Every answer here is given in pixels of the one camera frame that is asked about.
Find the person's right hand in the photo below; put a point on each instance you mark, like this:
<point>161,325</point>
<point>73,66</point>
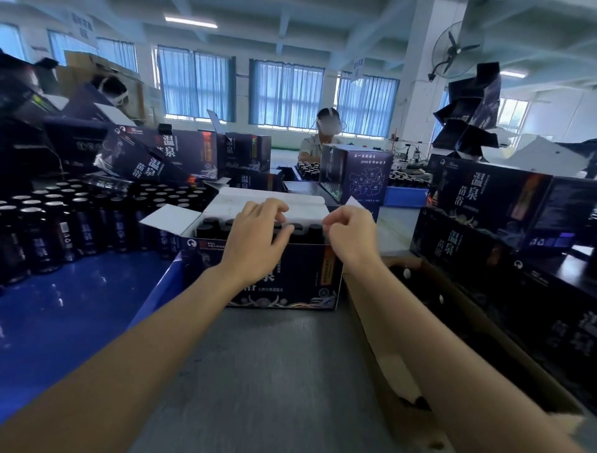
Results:
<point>357,238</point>

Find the person's left hand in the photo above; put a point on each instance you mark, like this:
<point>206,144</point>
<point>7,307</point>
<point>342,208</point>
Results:
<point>252,242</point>

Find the person's left thumb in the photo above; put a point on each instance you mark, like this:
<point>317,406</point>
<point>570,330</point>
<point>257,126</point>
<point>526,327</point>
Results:
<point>285,232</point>

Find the person's right thumb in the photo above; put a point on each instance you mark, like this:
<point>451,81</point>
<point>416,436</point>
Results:
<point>332,223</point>

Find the dark printed carton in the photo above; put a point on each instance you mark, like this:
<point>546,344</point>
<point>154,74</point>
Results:
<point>298,280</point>
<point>489,275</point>
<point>566,214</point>
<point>154,158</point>
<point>485,196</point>

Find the person's left forearm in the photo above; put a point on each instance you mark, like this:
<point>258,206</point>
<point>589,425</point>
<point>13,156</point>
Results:
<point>126,364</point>

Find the person's right forearm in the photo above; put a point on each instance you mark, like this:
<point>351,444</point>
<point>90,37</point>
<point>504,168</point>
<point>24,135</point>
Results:
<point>447,359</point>

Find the dark carton with map print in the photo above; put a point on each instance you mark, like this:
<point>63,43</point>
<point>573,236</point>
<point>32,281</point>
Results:
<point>359,179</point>

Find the batch of dark bottles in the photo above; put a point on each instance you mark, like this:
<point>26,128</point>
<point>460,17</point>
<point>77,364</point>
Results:
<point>308,170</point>
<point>408,178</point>

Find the row of black-capped bottles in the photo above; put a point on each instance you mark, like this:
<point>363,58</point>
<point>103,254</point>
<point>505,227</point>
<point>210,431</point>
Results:
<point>210,228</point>

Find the small blue plastic tray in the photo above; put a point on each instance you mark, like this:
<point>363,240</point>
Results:
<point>405,196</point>

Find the dark carton with green stripe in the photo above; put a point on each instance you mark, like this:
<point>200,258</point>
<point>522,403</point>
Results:
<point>247,151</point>

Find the window with blue curtain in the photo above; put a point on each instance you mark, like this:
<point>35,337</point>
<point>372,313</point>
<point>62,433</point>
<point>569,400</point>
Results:
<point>368,105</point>
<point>196,84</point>
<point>93,49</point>
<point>287,93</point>

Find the tilted dark printed carton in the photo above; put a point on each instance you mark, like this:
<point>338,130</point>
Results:
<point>154,158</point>

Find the pile of folded dark cartons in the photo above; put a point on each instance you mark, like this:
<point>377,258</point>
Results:
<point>471,116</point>

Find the crowd of dark labelled bottles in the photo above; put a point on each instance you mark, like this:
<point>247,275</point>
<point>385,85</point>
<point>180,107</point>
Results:
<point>70,219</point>

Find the white flat cardboard sheet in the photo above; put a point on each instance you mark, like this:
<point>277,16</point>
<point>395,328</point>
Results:
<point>545,156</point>

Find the ceiling tube light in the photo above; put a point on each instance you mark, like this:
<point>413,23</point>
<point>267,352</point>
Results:
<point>191,22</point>

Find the large blue plastic tray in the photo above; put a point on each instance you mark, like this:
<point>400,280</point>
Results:
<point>56,317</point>

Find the brown cardboard boxes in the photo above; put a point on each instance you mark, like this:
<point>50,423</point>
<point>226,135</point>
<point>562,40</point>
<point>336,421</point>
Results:
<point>93,70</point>

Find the heap of dark cartons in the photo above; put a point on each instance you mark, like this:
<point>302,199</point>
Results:
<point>32,126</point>

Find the black wall fan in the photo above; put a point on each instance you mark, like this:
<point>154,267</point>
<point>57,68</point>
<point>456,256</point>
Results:
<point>454,49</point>

